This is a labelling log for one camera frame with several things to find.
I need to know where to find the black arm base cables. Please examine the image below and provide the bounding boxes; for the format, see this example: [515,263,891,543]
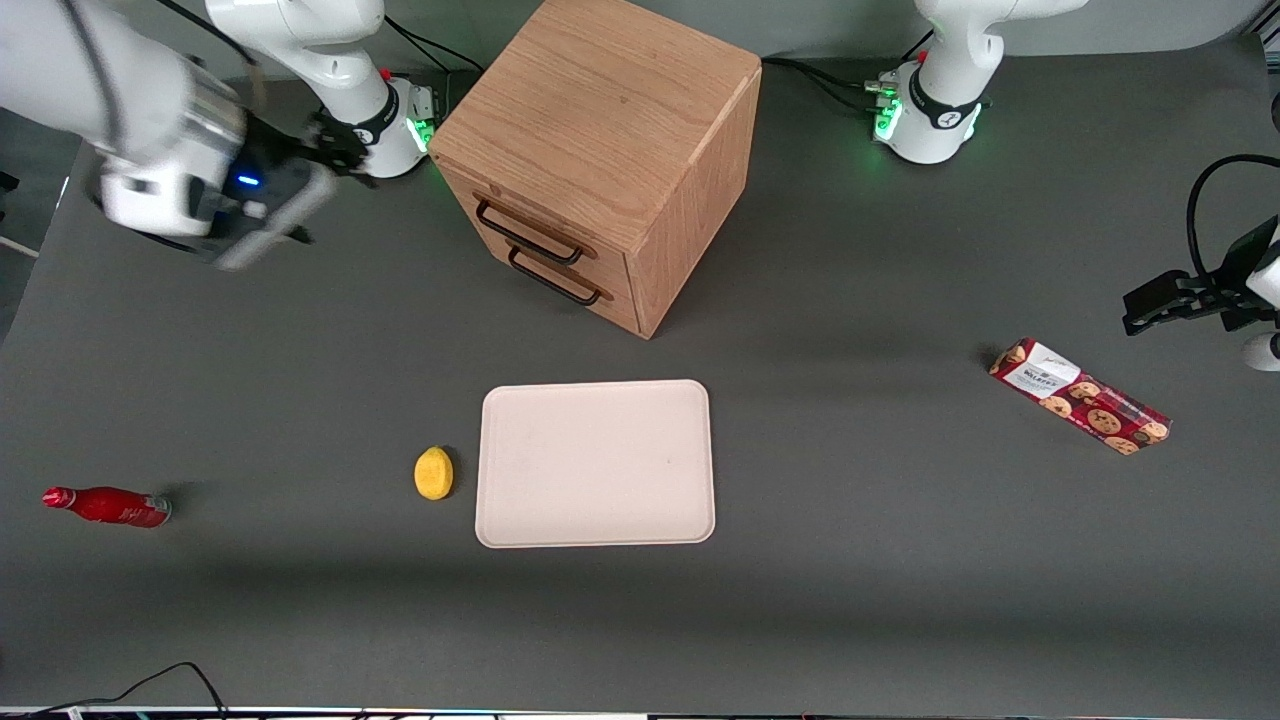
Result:
[762,28,937,119]
[384,14,485,113]

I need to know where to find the black right arm base cables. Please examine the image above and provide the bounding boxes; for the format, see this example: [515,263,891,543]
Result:
[384,14,485,113]

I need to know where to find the yellow lemon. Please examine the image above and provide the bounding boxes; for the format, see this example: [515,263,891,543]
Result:
[413,446,455,501]

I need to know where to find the dark metal drawer handle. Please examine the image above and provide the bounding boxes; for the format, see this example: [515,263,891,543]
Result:
[474,197,587,267]
[507,244,605,307]

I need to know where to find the wooden drawer with handle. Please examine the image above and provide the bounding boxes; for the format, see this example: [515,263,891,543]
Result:
[434,156,634,298]
[470,212,647,338]

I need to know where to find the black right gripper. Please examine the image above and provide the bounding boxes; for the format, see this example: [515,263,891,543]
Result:
[213,107,381,218]

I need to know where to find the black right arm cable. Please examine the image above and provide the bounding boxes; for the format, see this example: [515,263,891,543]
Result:
[55,0,263,151]

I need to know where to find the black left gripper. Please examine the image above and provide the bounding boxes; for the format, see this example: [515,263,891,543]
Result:
[1121,225,1280,337]

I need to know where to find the black cable at table edge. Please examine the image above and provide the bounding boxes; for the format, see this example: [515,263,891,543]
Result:
[0,661,233,720]

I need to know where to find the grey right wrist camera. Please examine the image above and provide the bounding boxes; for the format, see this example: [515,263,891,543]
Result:
[213,163,339,273]

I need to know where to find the black left arm base cables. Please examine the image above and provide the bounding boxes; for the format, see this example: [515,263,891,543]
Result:
[762,28,937,119]

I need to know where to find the red soda bottle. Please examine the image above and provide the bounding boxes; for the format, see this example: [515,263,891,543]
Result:
[41,485,173,529]

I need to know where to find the wooden drawer cabinet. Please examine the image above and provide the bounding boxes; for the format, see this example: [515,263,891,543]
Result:
[428,0,764,341]

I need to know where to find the beige rectangular tray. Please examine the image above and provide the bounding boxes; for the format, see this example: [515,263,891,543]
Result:
[475,379,718,550]

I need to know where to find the red cookie box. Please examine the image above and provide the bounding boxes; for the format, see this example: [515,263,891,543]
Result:
[988,337,1173,457]

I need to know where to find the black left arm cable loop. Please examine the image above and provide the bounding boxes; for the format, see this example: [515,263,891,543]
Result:
[1186,153,1280,293]

